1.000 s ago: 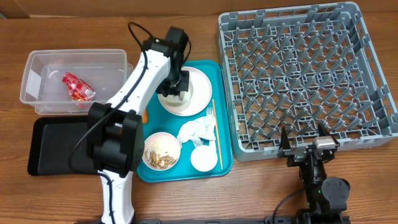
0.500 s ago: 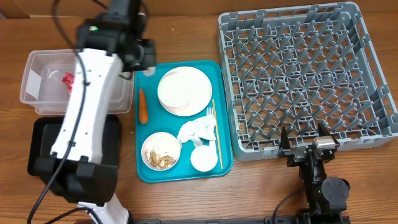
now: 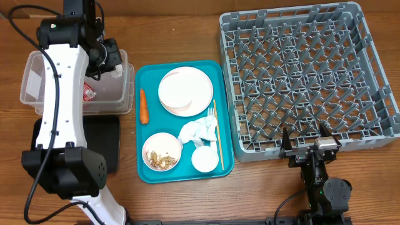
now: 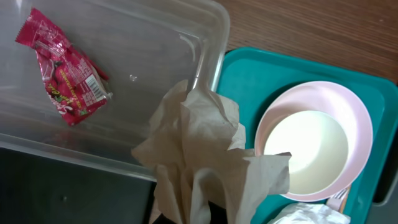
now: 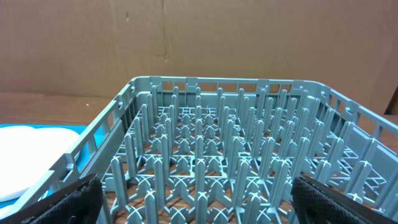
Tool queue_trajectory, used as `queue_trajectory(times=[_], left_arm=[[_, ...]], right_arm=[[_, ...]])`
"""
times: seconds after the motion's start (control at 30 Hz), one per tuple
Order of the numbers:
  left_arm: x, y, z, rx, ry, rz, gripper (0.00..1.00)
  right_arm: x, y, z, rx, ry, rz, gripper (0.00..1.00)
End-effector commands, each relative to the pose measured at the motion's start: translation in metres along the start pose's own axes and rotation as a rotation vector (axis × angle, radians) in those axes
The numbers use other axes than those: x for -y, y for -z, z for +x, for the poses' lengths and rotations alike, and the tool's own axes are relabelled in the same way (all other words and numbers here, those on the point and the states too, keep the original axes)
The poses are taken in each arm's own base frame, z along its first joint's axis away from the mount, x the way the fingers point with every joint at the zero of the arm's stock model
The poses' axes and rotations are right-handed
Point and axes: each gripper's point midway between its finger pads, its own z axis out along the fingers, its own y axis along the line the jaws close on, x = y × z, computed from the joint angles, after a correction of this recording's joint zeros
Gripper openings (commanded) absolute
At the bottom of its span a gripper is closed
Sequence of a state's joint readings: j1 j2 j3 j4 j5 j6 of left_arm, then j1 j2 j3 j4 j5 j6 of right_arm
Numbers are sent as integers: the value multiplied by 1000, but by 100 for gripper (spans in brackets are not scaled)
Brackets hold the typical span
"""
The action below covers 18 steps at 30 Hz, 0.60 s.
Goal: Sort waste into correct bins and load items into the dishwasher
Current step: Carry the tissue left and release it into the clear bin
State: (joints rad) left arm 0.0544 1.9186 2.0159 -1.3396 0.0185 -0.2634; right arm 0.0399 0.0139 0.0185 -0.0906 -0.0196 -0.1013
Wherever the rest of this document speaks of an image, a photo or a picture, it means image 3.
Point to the orange carrot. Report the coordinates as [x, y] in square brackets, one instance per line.
[143, 108]

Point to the white napkin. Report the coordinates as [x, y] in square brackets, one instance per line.
[199, 130]

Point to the white plastic fork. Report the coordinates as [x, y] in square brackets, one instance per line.
[213, 144]

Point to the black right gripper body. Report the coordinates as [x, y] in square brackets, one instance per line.
[301, 155]

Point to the red wrapper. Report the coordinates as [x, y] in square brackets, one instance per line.
[88, 92]

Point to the pink bowl with food scraps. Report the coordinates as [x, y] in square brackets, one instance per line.
[161, 152]

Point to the small white cup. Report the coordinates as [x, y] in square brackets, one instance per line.
[205, 159]

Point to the clear plastic waste bin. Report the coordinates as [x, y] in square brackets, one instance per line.
[113, 96]

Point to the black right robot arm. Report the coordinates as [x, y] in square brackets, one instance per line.
[328, 197]

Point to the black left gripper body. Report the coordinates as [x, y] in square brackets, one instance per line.
[107, 58]

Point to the teal serving tray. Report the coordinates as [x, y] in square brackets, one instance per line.
[162, 121]

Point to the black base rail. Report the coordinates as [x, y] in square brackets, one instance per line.
[267, 221]

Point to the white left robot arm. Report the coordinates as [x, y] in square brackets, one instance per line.
[73, 48]

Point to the large pink plate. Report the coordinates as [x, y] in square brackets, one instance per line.
[185, 91]

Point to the wooden chopstick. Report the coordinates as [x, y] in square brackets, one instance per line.
[218, 134]

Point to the grey dishwasher rack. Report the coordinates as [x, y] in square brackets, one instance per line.
[291, 70]

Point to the black tray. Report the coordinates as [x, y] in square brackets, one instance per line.
[102, 136]

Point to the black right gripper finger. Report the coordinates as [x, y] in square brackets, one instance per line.
[324, 132]
[286, 143]

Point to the foil wrapper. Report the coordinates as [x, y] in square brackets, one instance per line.
[118, 72]

